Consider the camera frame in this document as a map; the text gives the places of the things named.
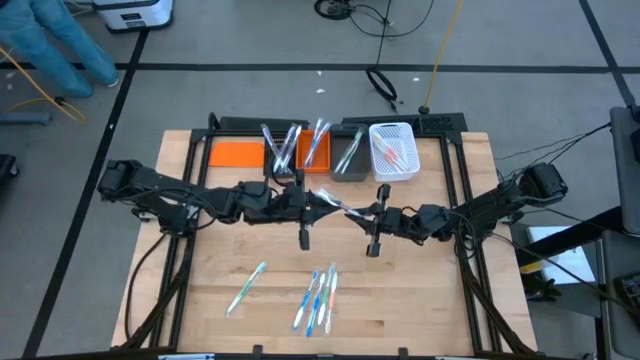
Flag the black perforated basket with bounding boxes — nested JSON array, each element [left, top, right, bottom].
[[262, 130, 299, 180]]

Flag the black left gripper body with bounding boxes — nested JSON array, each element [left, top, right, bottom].
[[241, 168, 314, 252]]

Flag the orange toothbrush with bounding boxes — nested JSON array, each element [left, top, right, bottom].
[[377, 139, 409, 171], [323, 271, 340, 335], [373, 132, 407, 170], [382, 137, 406, 166]]

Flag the black arm base cable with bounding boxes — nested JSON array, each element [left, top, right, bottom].
[[123, 231, 169, 343]]

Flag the grey cabinet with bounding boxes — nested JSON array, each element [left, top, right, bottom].
[[608, 104, 640, 236]]

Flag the thin black cables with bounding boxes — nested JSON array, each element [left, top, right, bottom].
[[494, 121, 614, 174]]

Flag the green toothbrush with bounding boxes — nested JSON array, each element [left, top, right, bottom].
[[333, 128, 364, 175], [339, 125, 367, 174], [317, 263, 335, 327], [224, 261, 268, 318]]

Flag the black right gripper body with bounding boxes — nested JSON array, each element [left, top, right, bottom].
[[366, 183, 451, 259]]

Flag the black flat panel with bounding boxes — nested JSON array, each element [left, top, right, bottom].
[[219, 115, 311, 133]]

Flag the orange flat mat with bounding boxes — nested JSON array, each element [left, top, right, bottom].
[[208, 140, 267, 169]]

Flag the black caster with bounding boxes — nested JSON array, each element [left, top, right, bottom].
[[0, 153, 21, 180]]

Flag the yellow hanging cable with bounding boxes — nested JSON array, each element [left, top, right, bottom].
[[423, 0, 466, 116]]

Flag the black perforated panel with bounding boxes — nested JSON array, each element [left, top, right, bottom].
[[340, 111, 469, 136]]

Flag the grey translucent bin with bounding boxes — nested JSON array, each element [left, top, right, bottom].
[[329, 123, 373, 183]]

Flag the white perforated basket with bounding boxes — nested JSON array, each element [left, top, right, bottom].
[[368, 120, 422, 183]]

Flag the orange perforated basket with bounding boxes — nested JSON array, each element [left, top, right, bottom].
[[295, 129, 333, 175]]

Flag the blue toothbrush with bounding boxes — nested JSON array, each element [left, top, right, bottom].
[[291, 270, 320, 332], [303, 117, 324, 168], [308, 121, 333, 168], [305, 272, 327, 338]]

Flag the black cable bundle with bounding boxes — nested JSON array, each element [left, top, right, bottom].
[[313, 0, 437, 40]]

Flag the white sheet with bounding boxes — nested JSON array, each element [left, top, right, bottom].
[[526, 225, 598, 287]]

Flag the person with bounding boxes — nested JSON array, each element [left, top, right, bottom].
[[0, 0, 121, 100]]

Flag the grey floor bar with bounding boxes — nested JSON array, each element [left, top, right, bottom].
[[0, 110, 54, 127]]

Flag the yellow floor cable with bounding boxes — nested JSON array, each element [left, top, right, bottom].
[[0, 46, 88, 125]]

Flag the black hanging cable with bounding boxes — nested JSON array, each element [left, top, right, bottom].
[[365, 0, 400, 116]]

